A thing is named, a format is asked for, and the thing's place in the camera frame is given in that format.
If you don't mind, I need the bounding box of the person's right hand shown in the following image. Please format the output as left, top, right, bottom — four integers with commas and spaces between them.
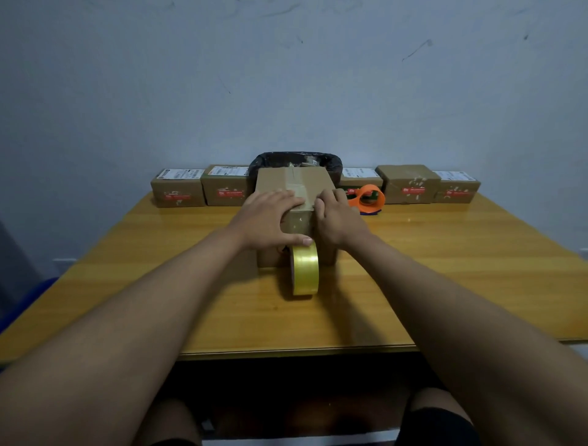
314, 188, 372, 251

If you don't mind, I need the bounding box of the person's left hand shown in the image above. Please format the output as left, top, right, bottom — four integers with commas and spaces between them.
228, 189, 313, 252

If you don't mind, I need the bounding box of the large taped cardboard box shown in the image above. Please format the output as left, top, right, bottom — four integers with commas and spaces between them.
255, 166, 339, 268

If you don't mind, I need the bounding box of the person's right forearm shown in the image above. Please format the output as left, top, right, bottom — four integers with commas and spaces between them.
344, 233, 588, 446

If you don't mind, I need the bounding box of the person's left forearm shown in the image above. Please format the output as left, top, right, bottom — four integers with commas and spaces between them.
0, 224, 245, 446

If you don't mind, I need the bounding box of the yellow packing tape roll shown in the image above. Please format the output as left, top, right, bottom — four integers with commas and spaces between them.
289, 243, 320, 297

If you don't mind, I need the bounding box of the orange tape dispenser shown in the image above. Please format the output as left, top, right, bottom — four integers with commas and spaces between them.
346, 184, 386, 215

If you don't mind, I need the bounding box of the small labelled cardboard box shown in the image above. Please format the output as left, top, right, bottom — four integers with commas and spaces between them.
201, 165, 251, 207
151, 168, 206, 208
339, 168, 384, 190
432, 171, 481, 204

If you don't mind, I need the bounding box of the bin with black bag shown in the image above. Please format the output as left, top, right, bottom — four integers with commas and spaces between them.
248, 152, 344, 187

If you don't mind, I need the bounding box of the small cardboard box without label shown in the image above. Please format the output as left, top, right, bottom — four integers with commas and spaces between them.
376, 164, 442, 205

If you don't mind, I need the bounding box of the person's left leg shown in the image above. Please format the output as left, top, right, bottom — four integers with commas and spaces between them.
132, 397, 203, 446

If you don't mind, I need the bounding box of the person's leg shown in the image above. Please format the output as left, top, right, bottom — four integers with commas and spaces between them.
395, 388, 482, 446
132, 397, 203, 446

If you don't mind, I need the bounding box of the person's right leg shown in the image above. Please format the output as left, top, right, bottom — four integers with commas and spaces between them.
395, 388, 482, 446

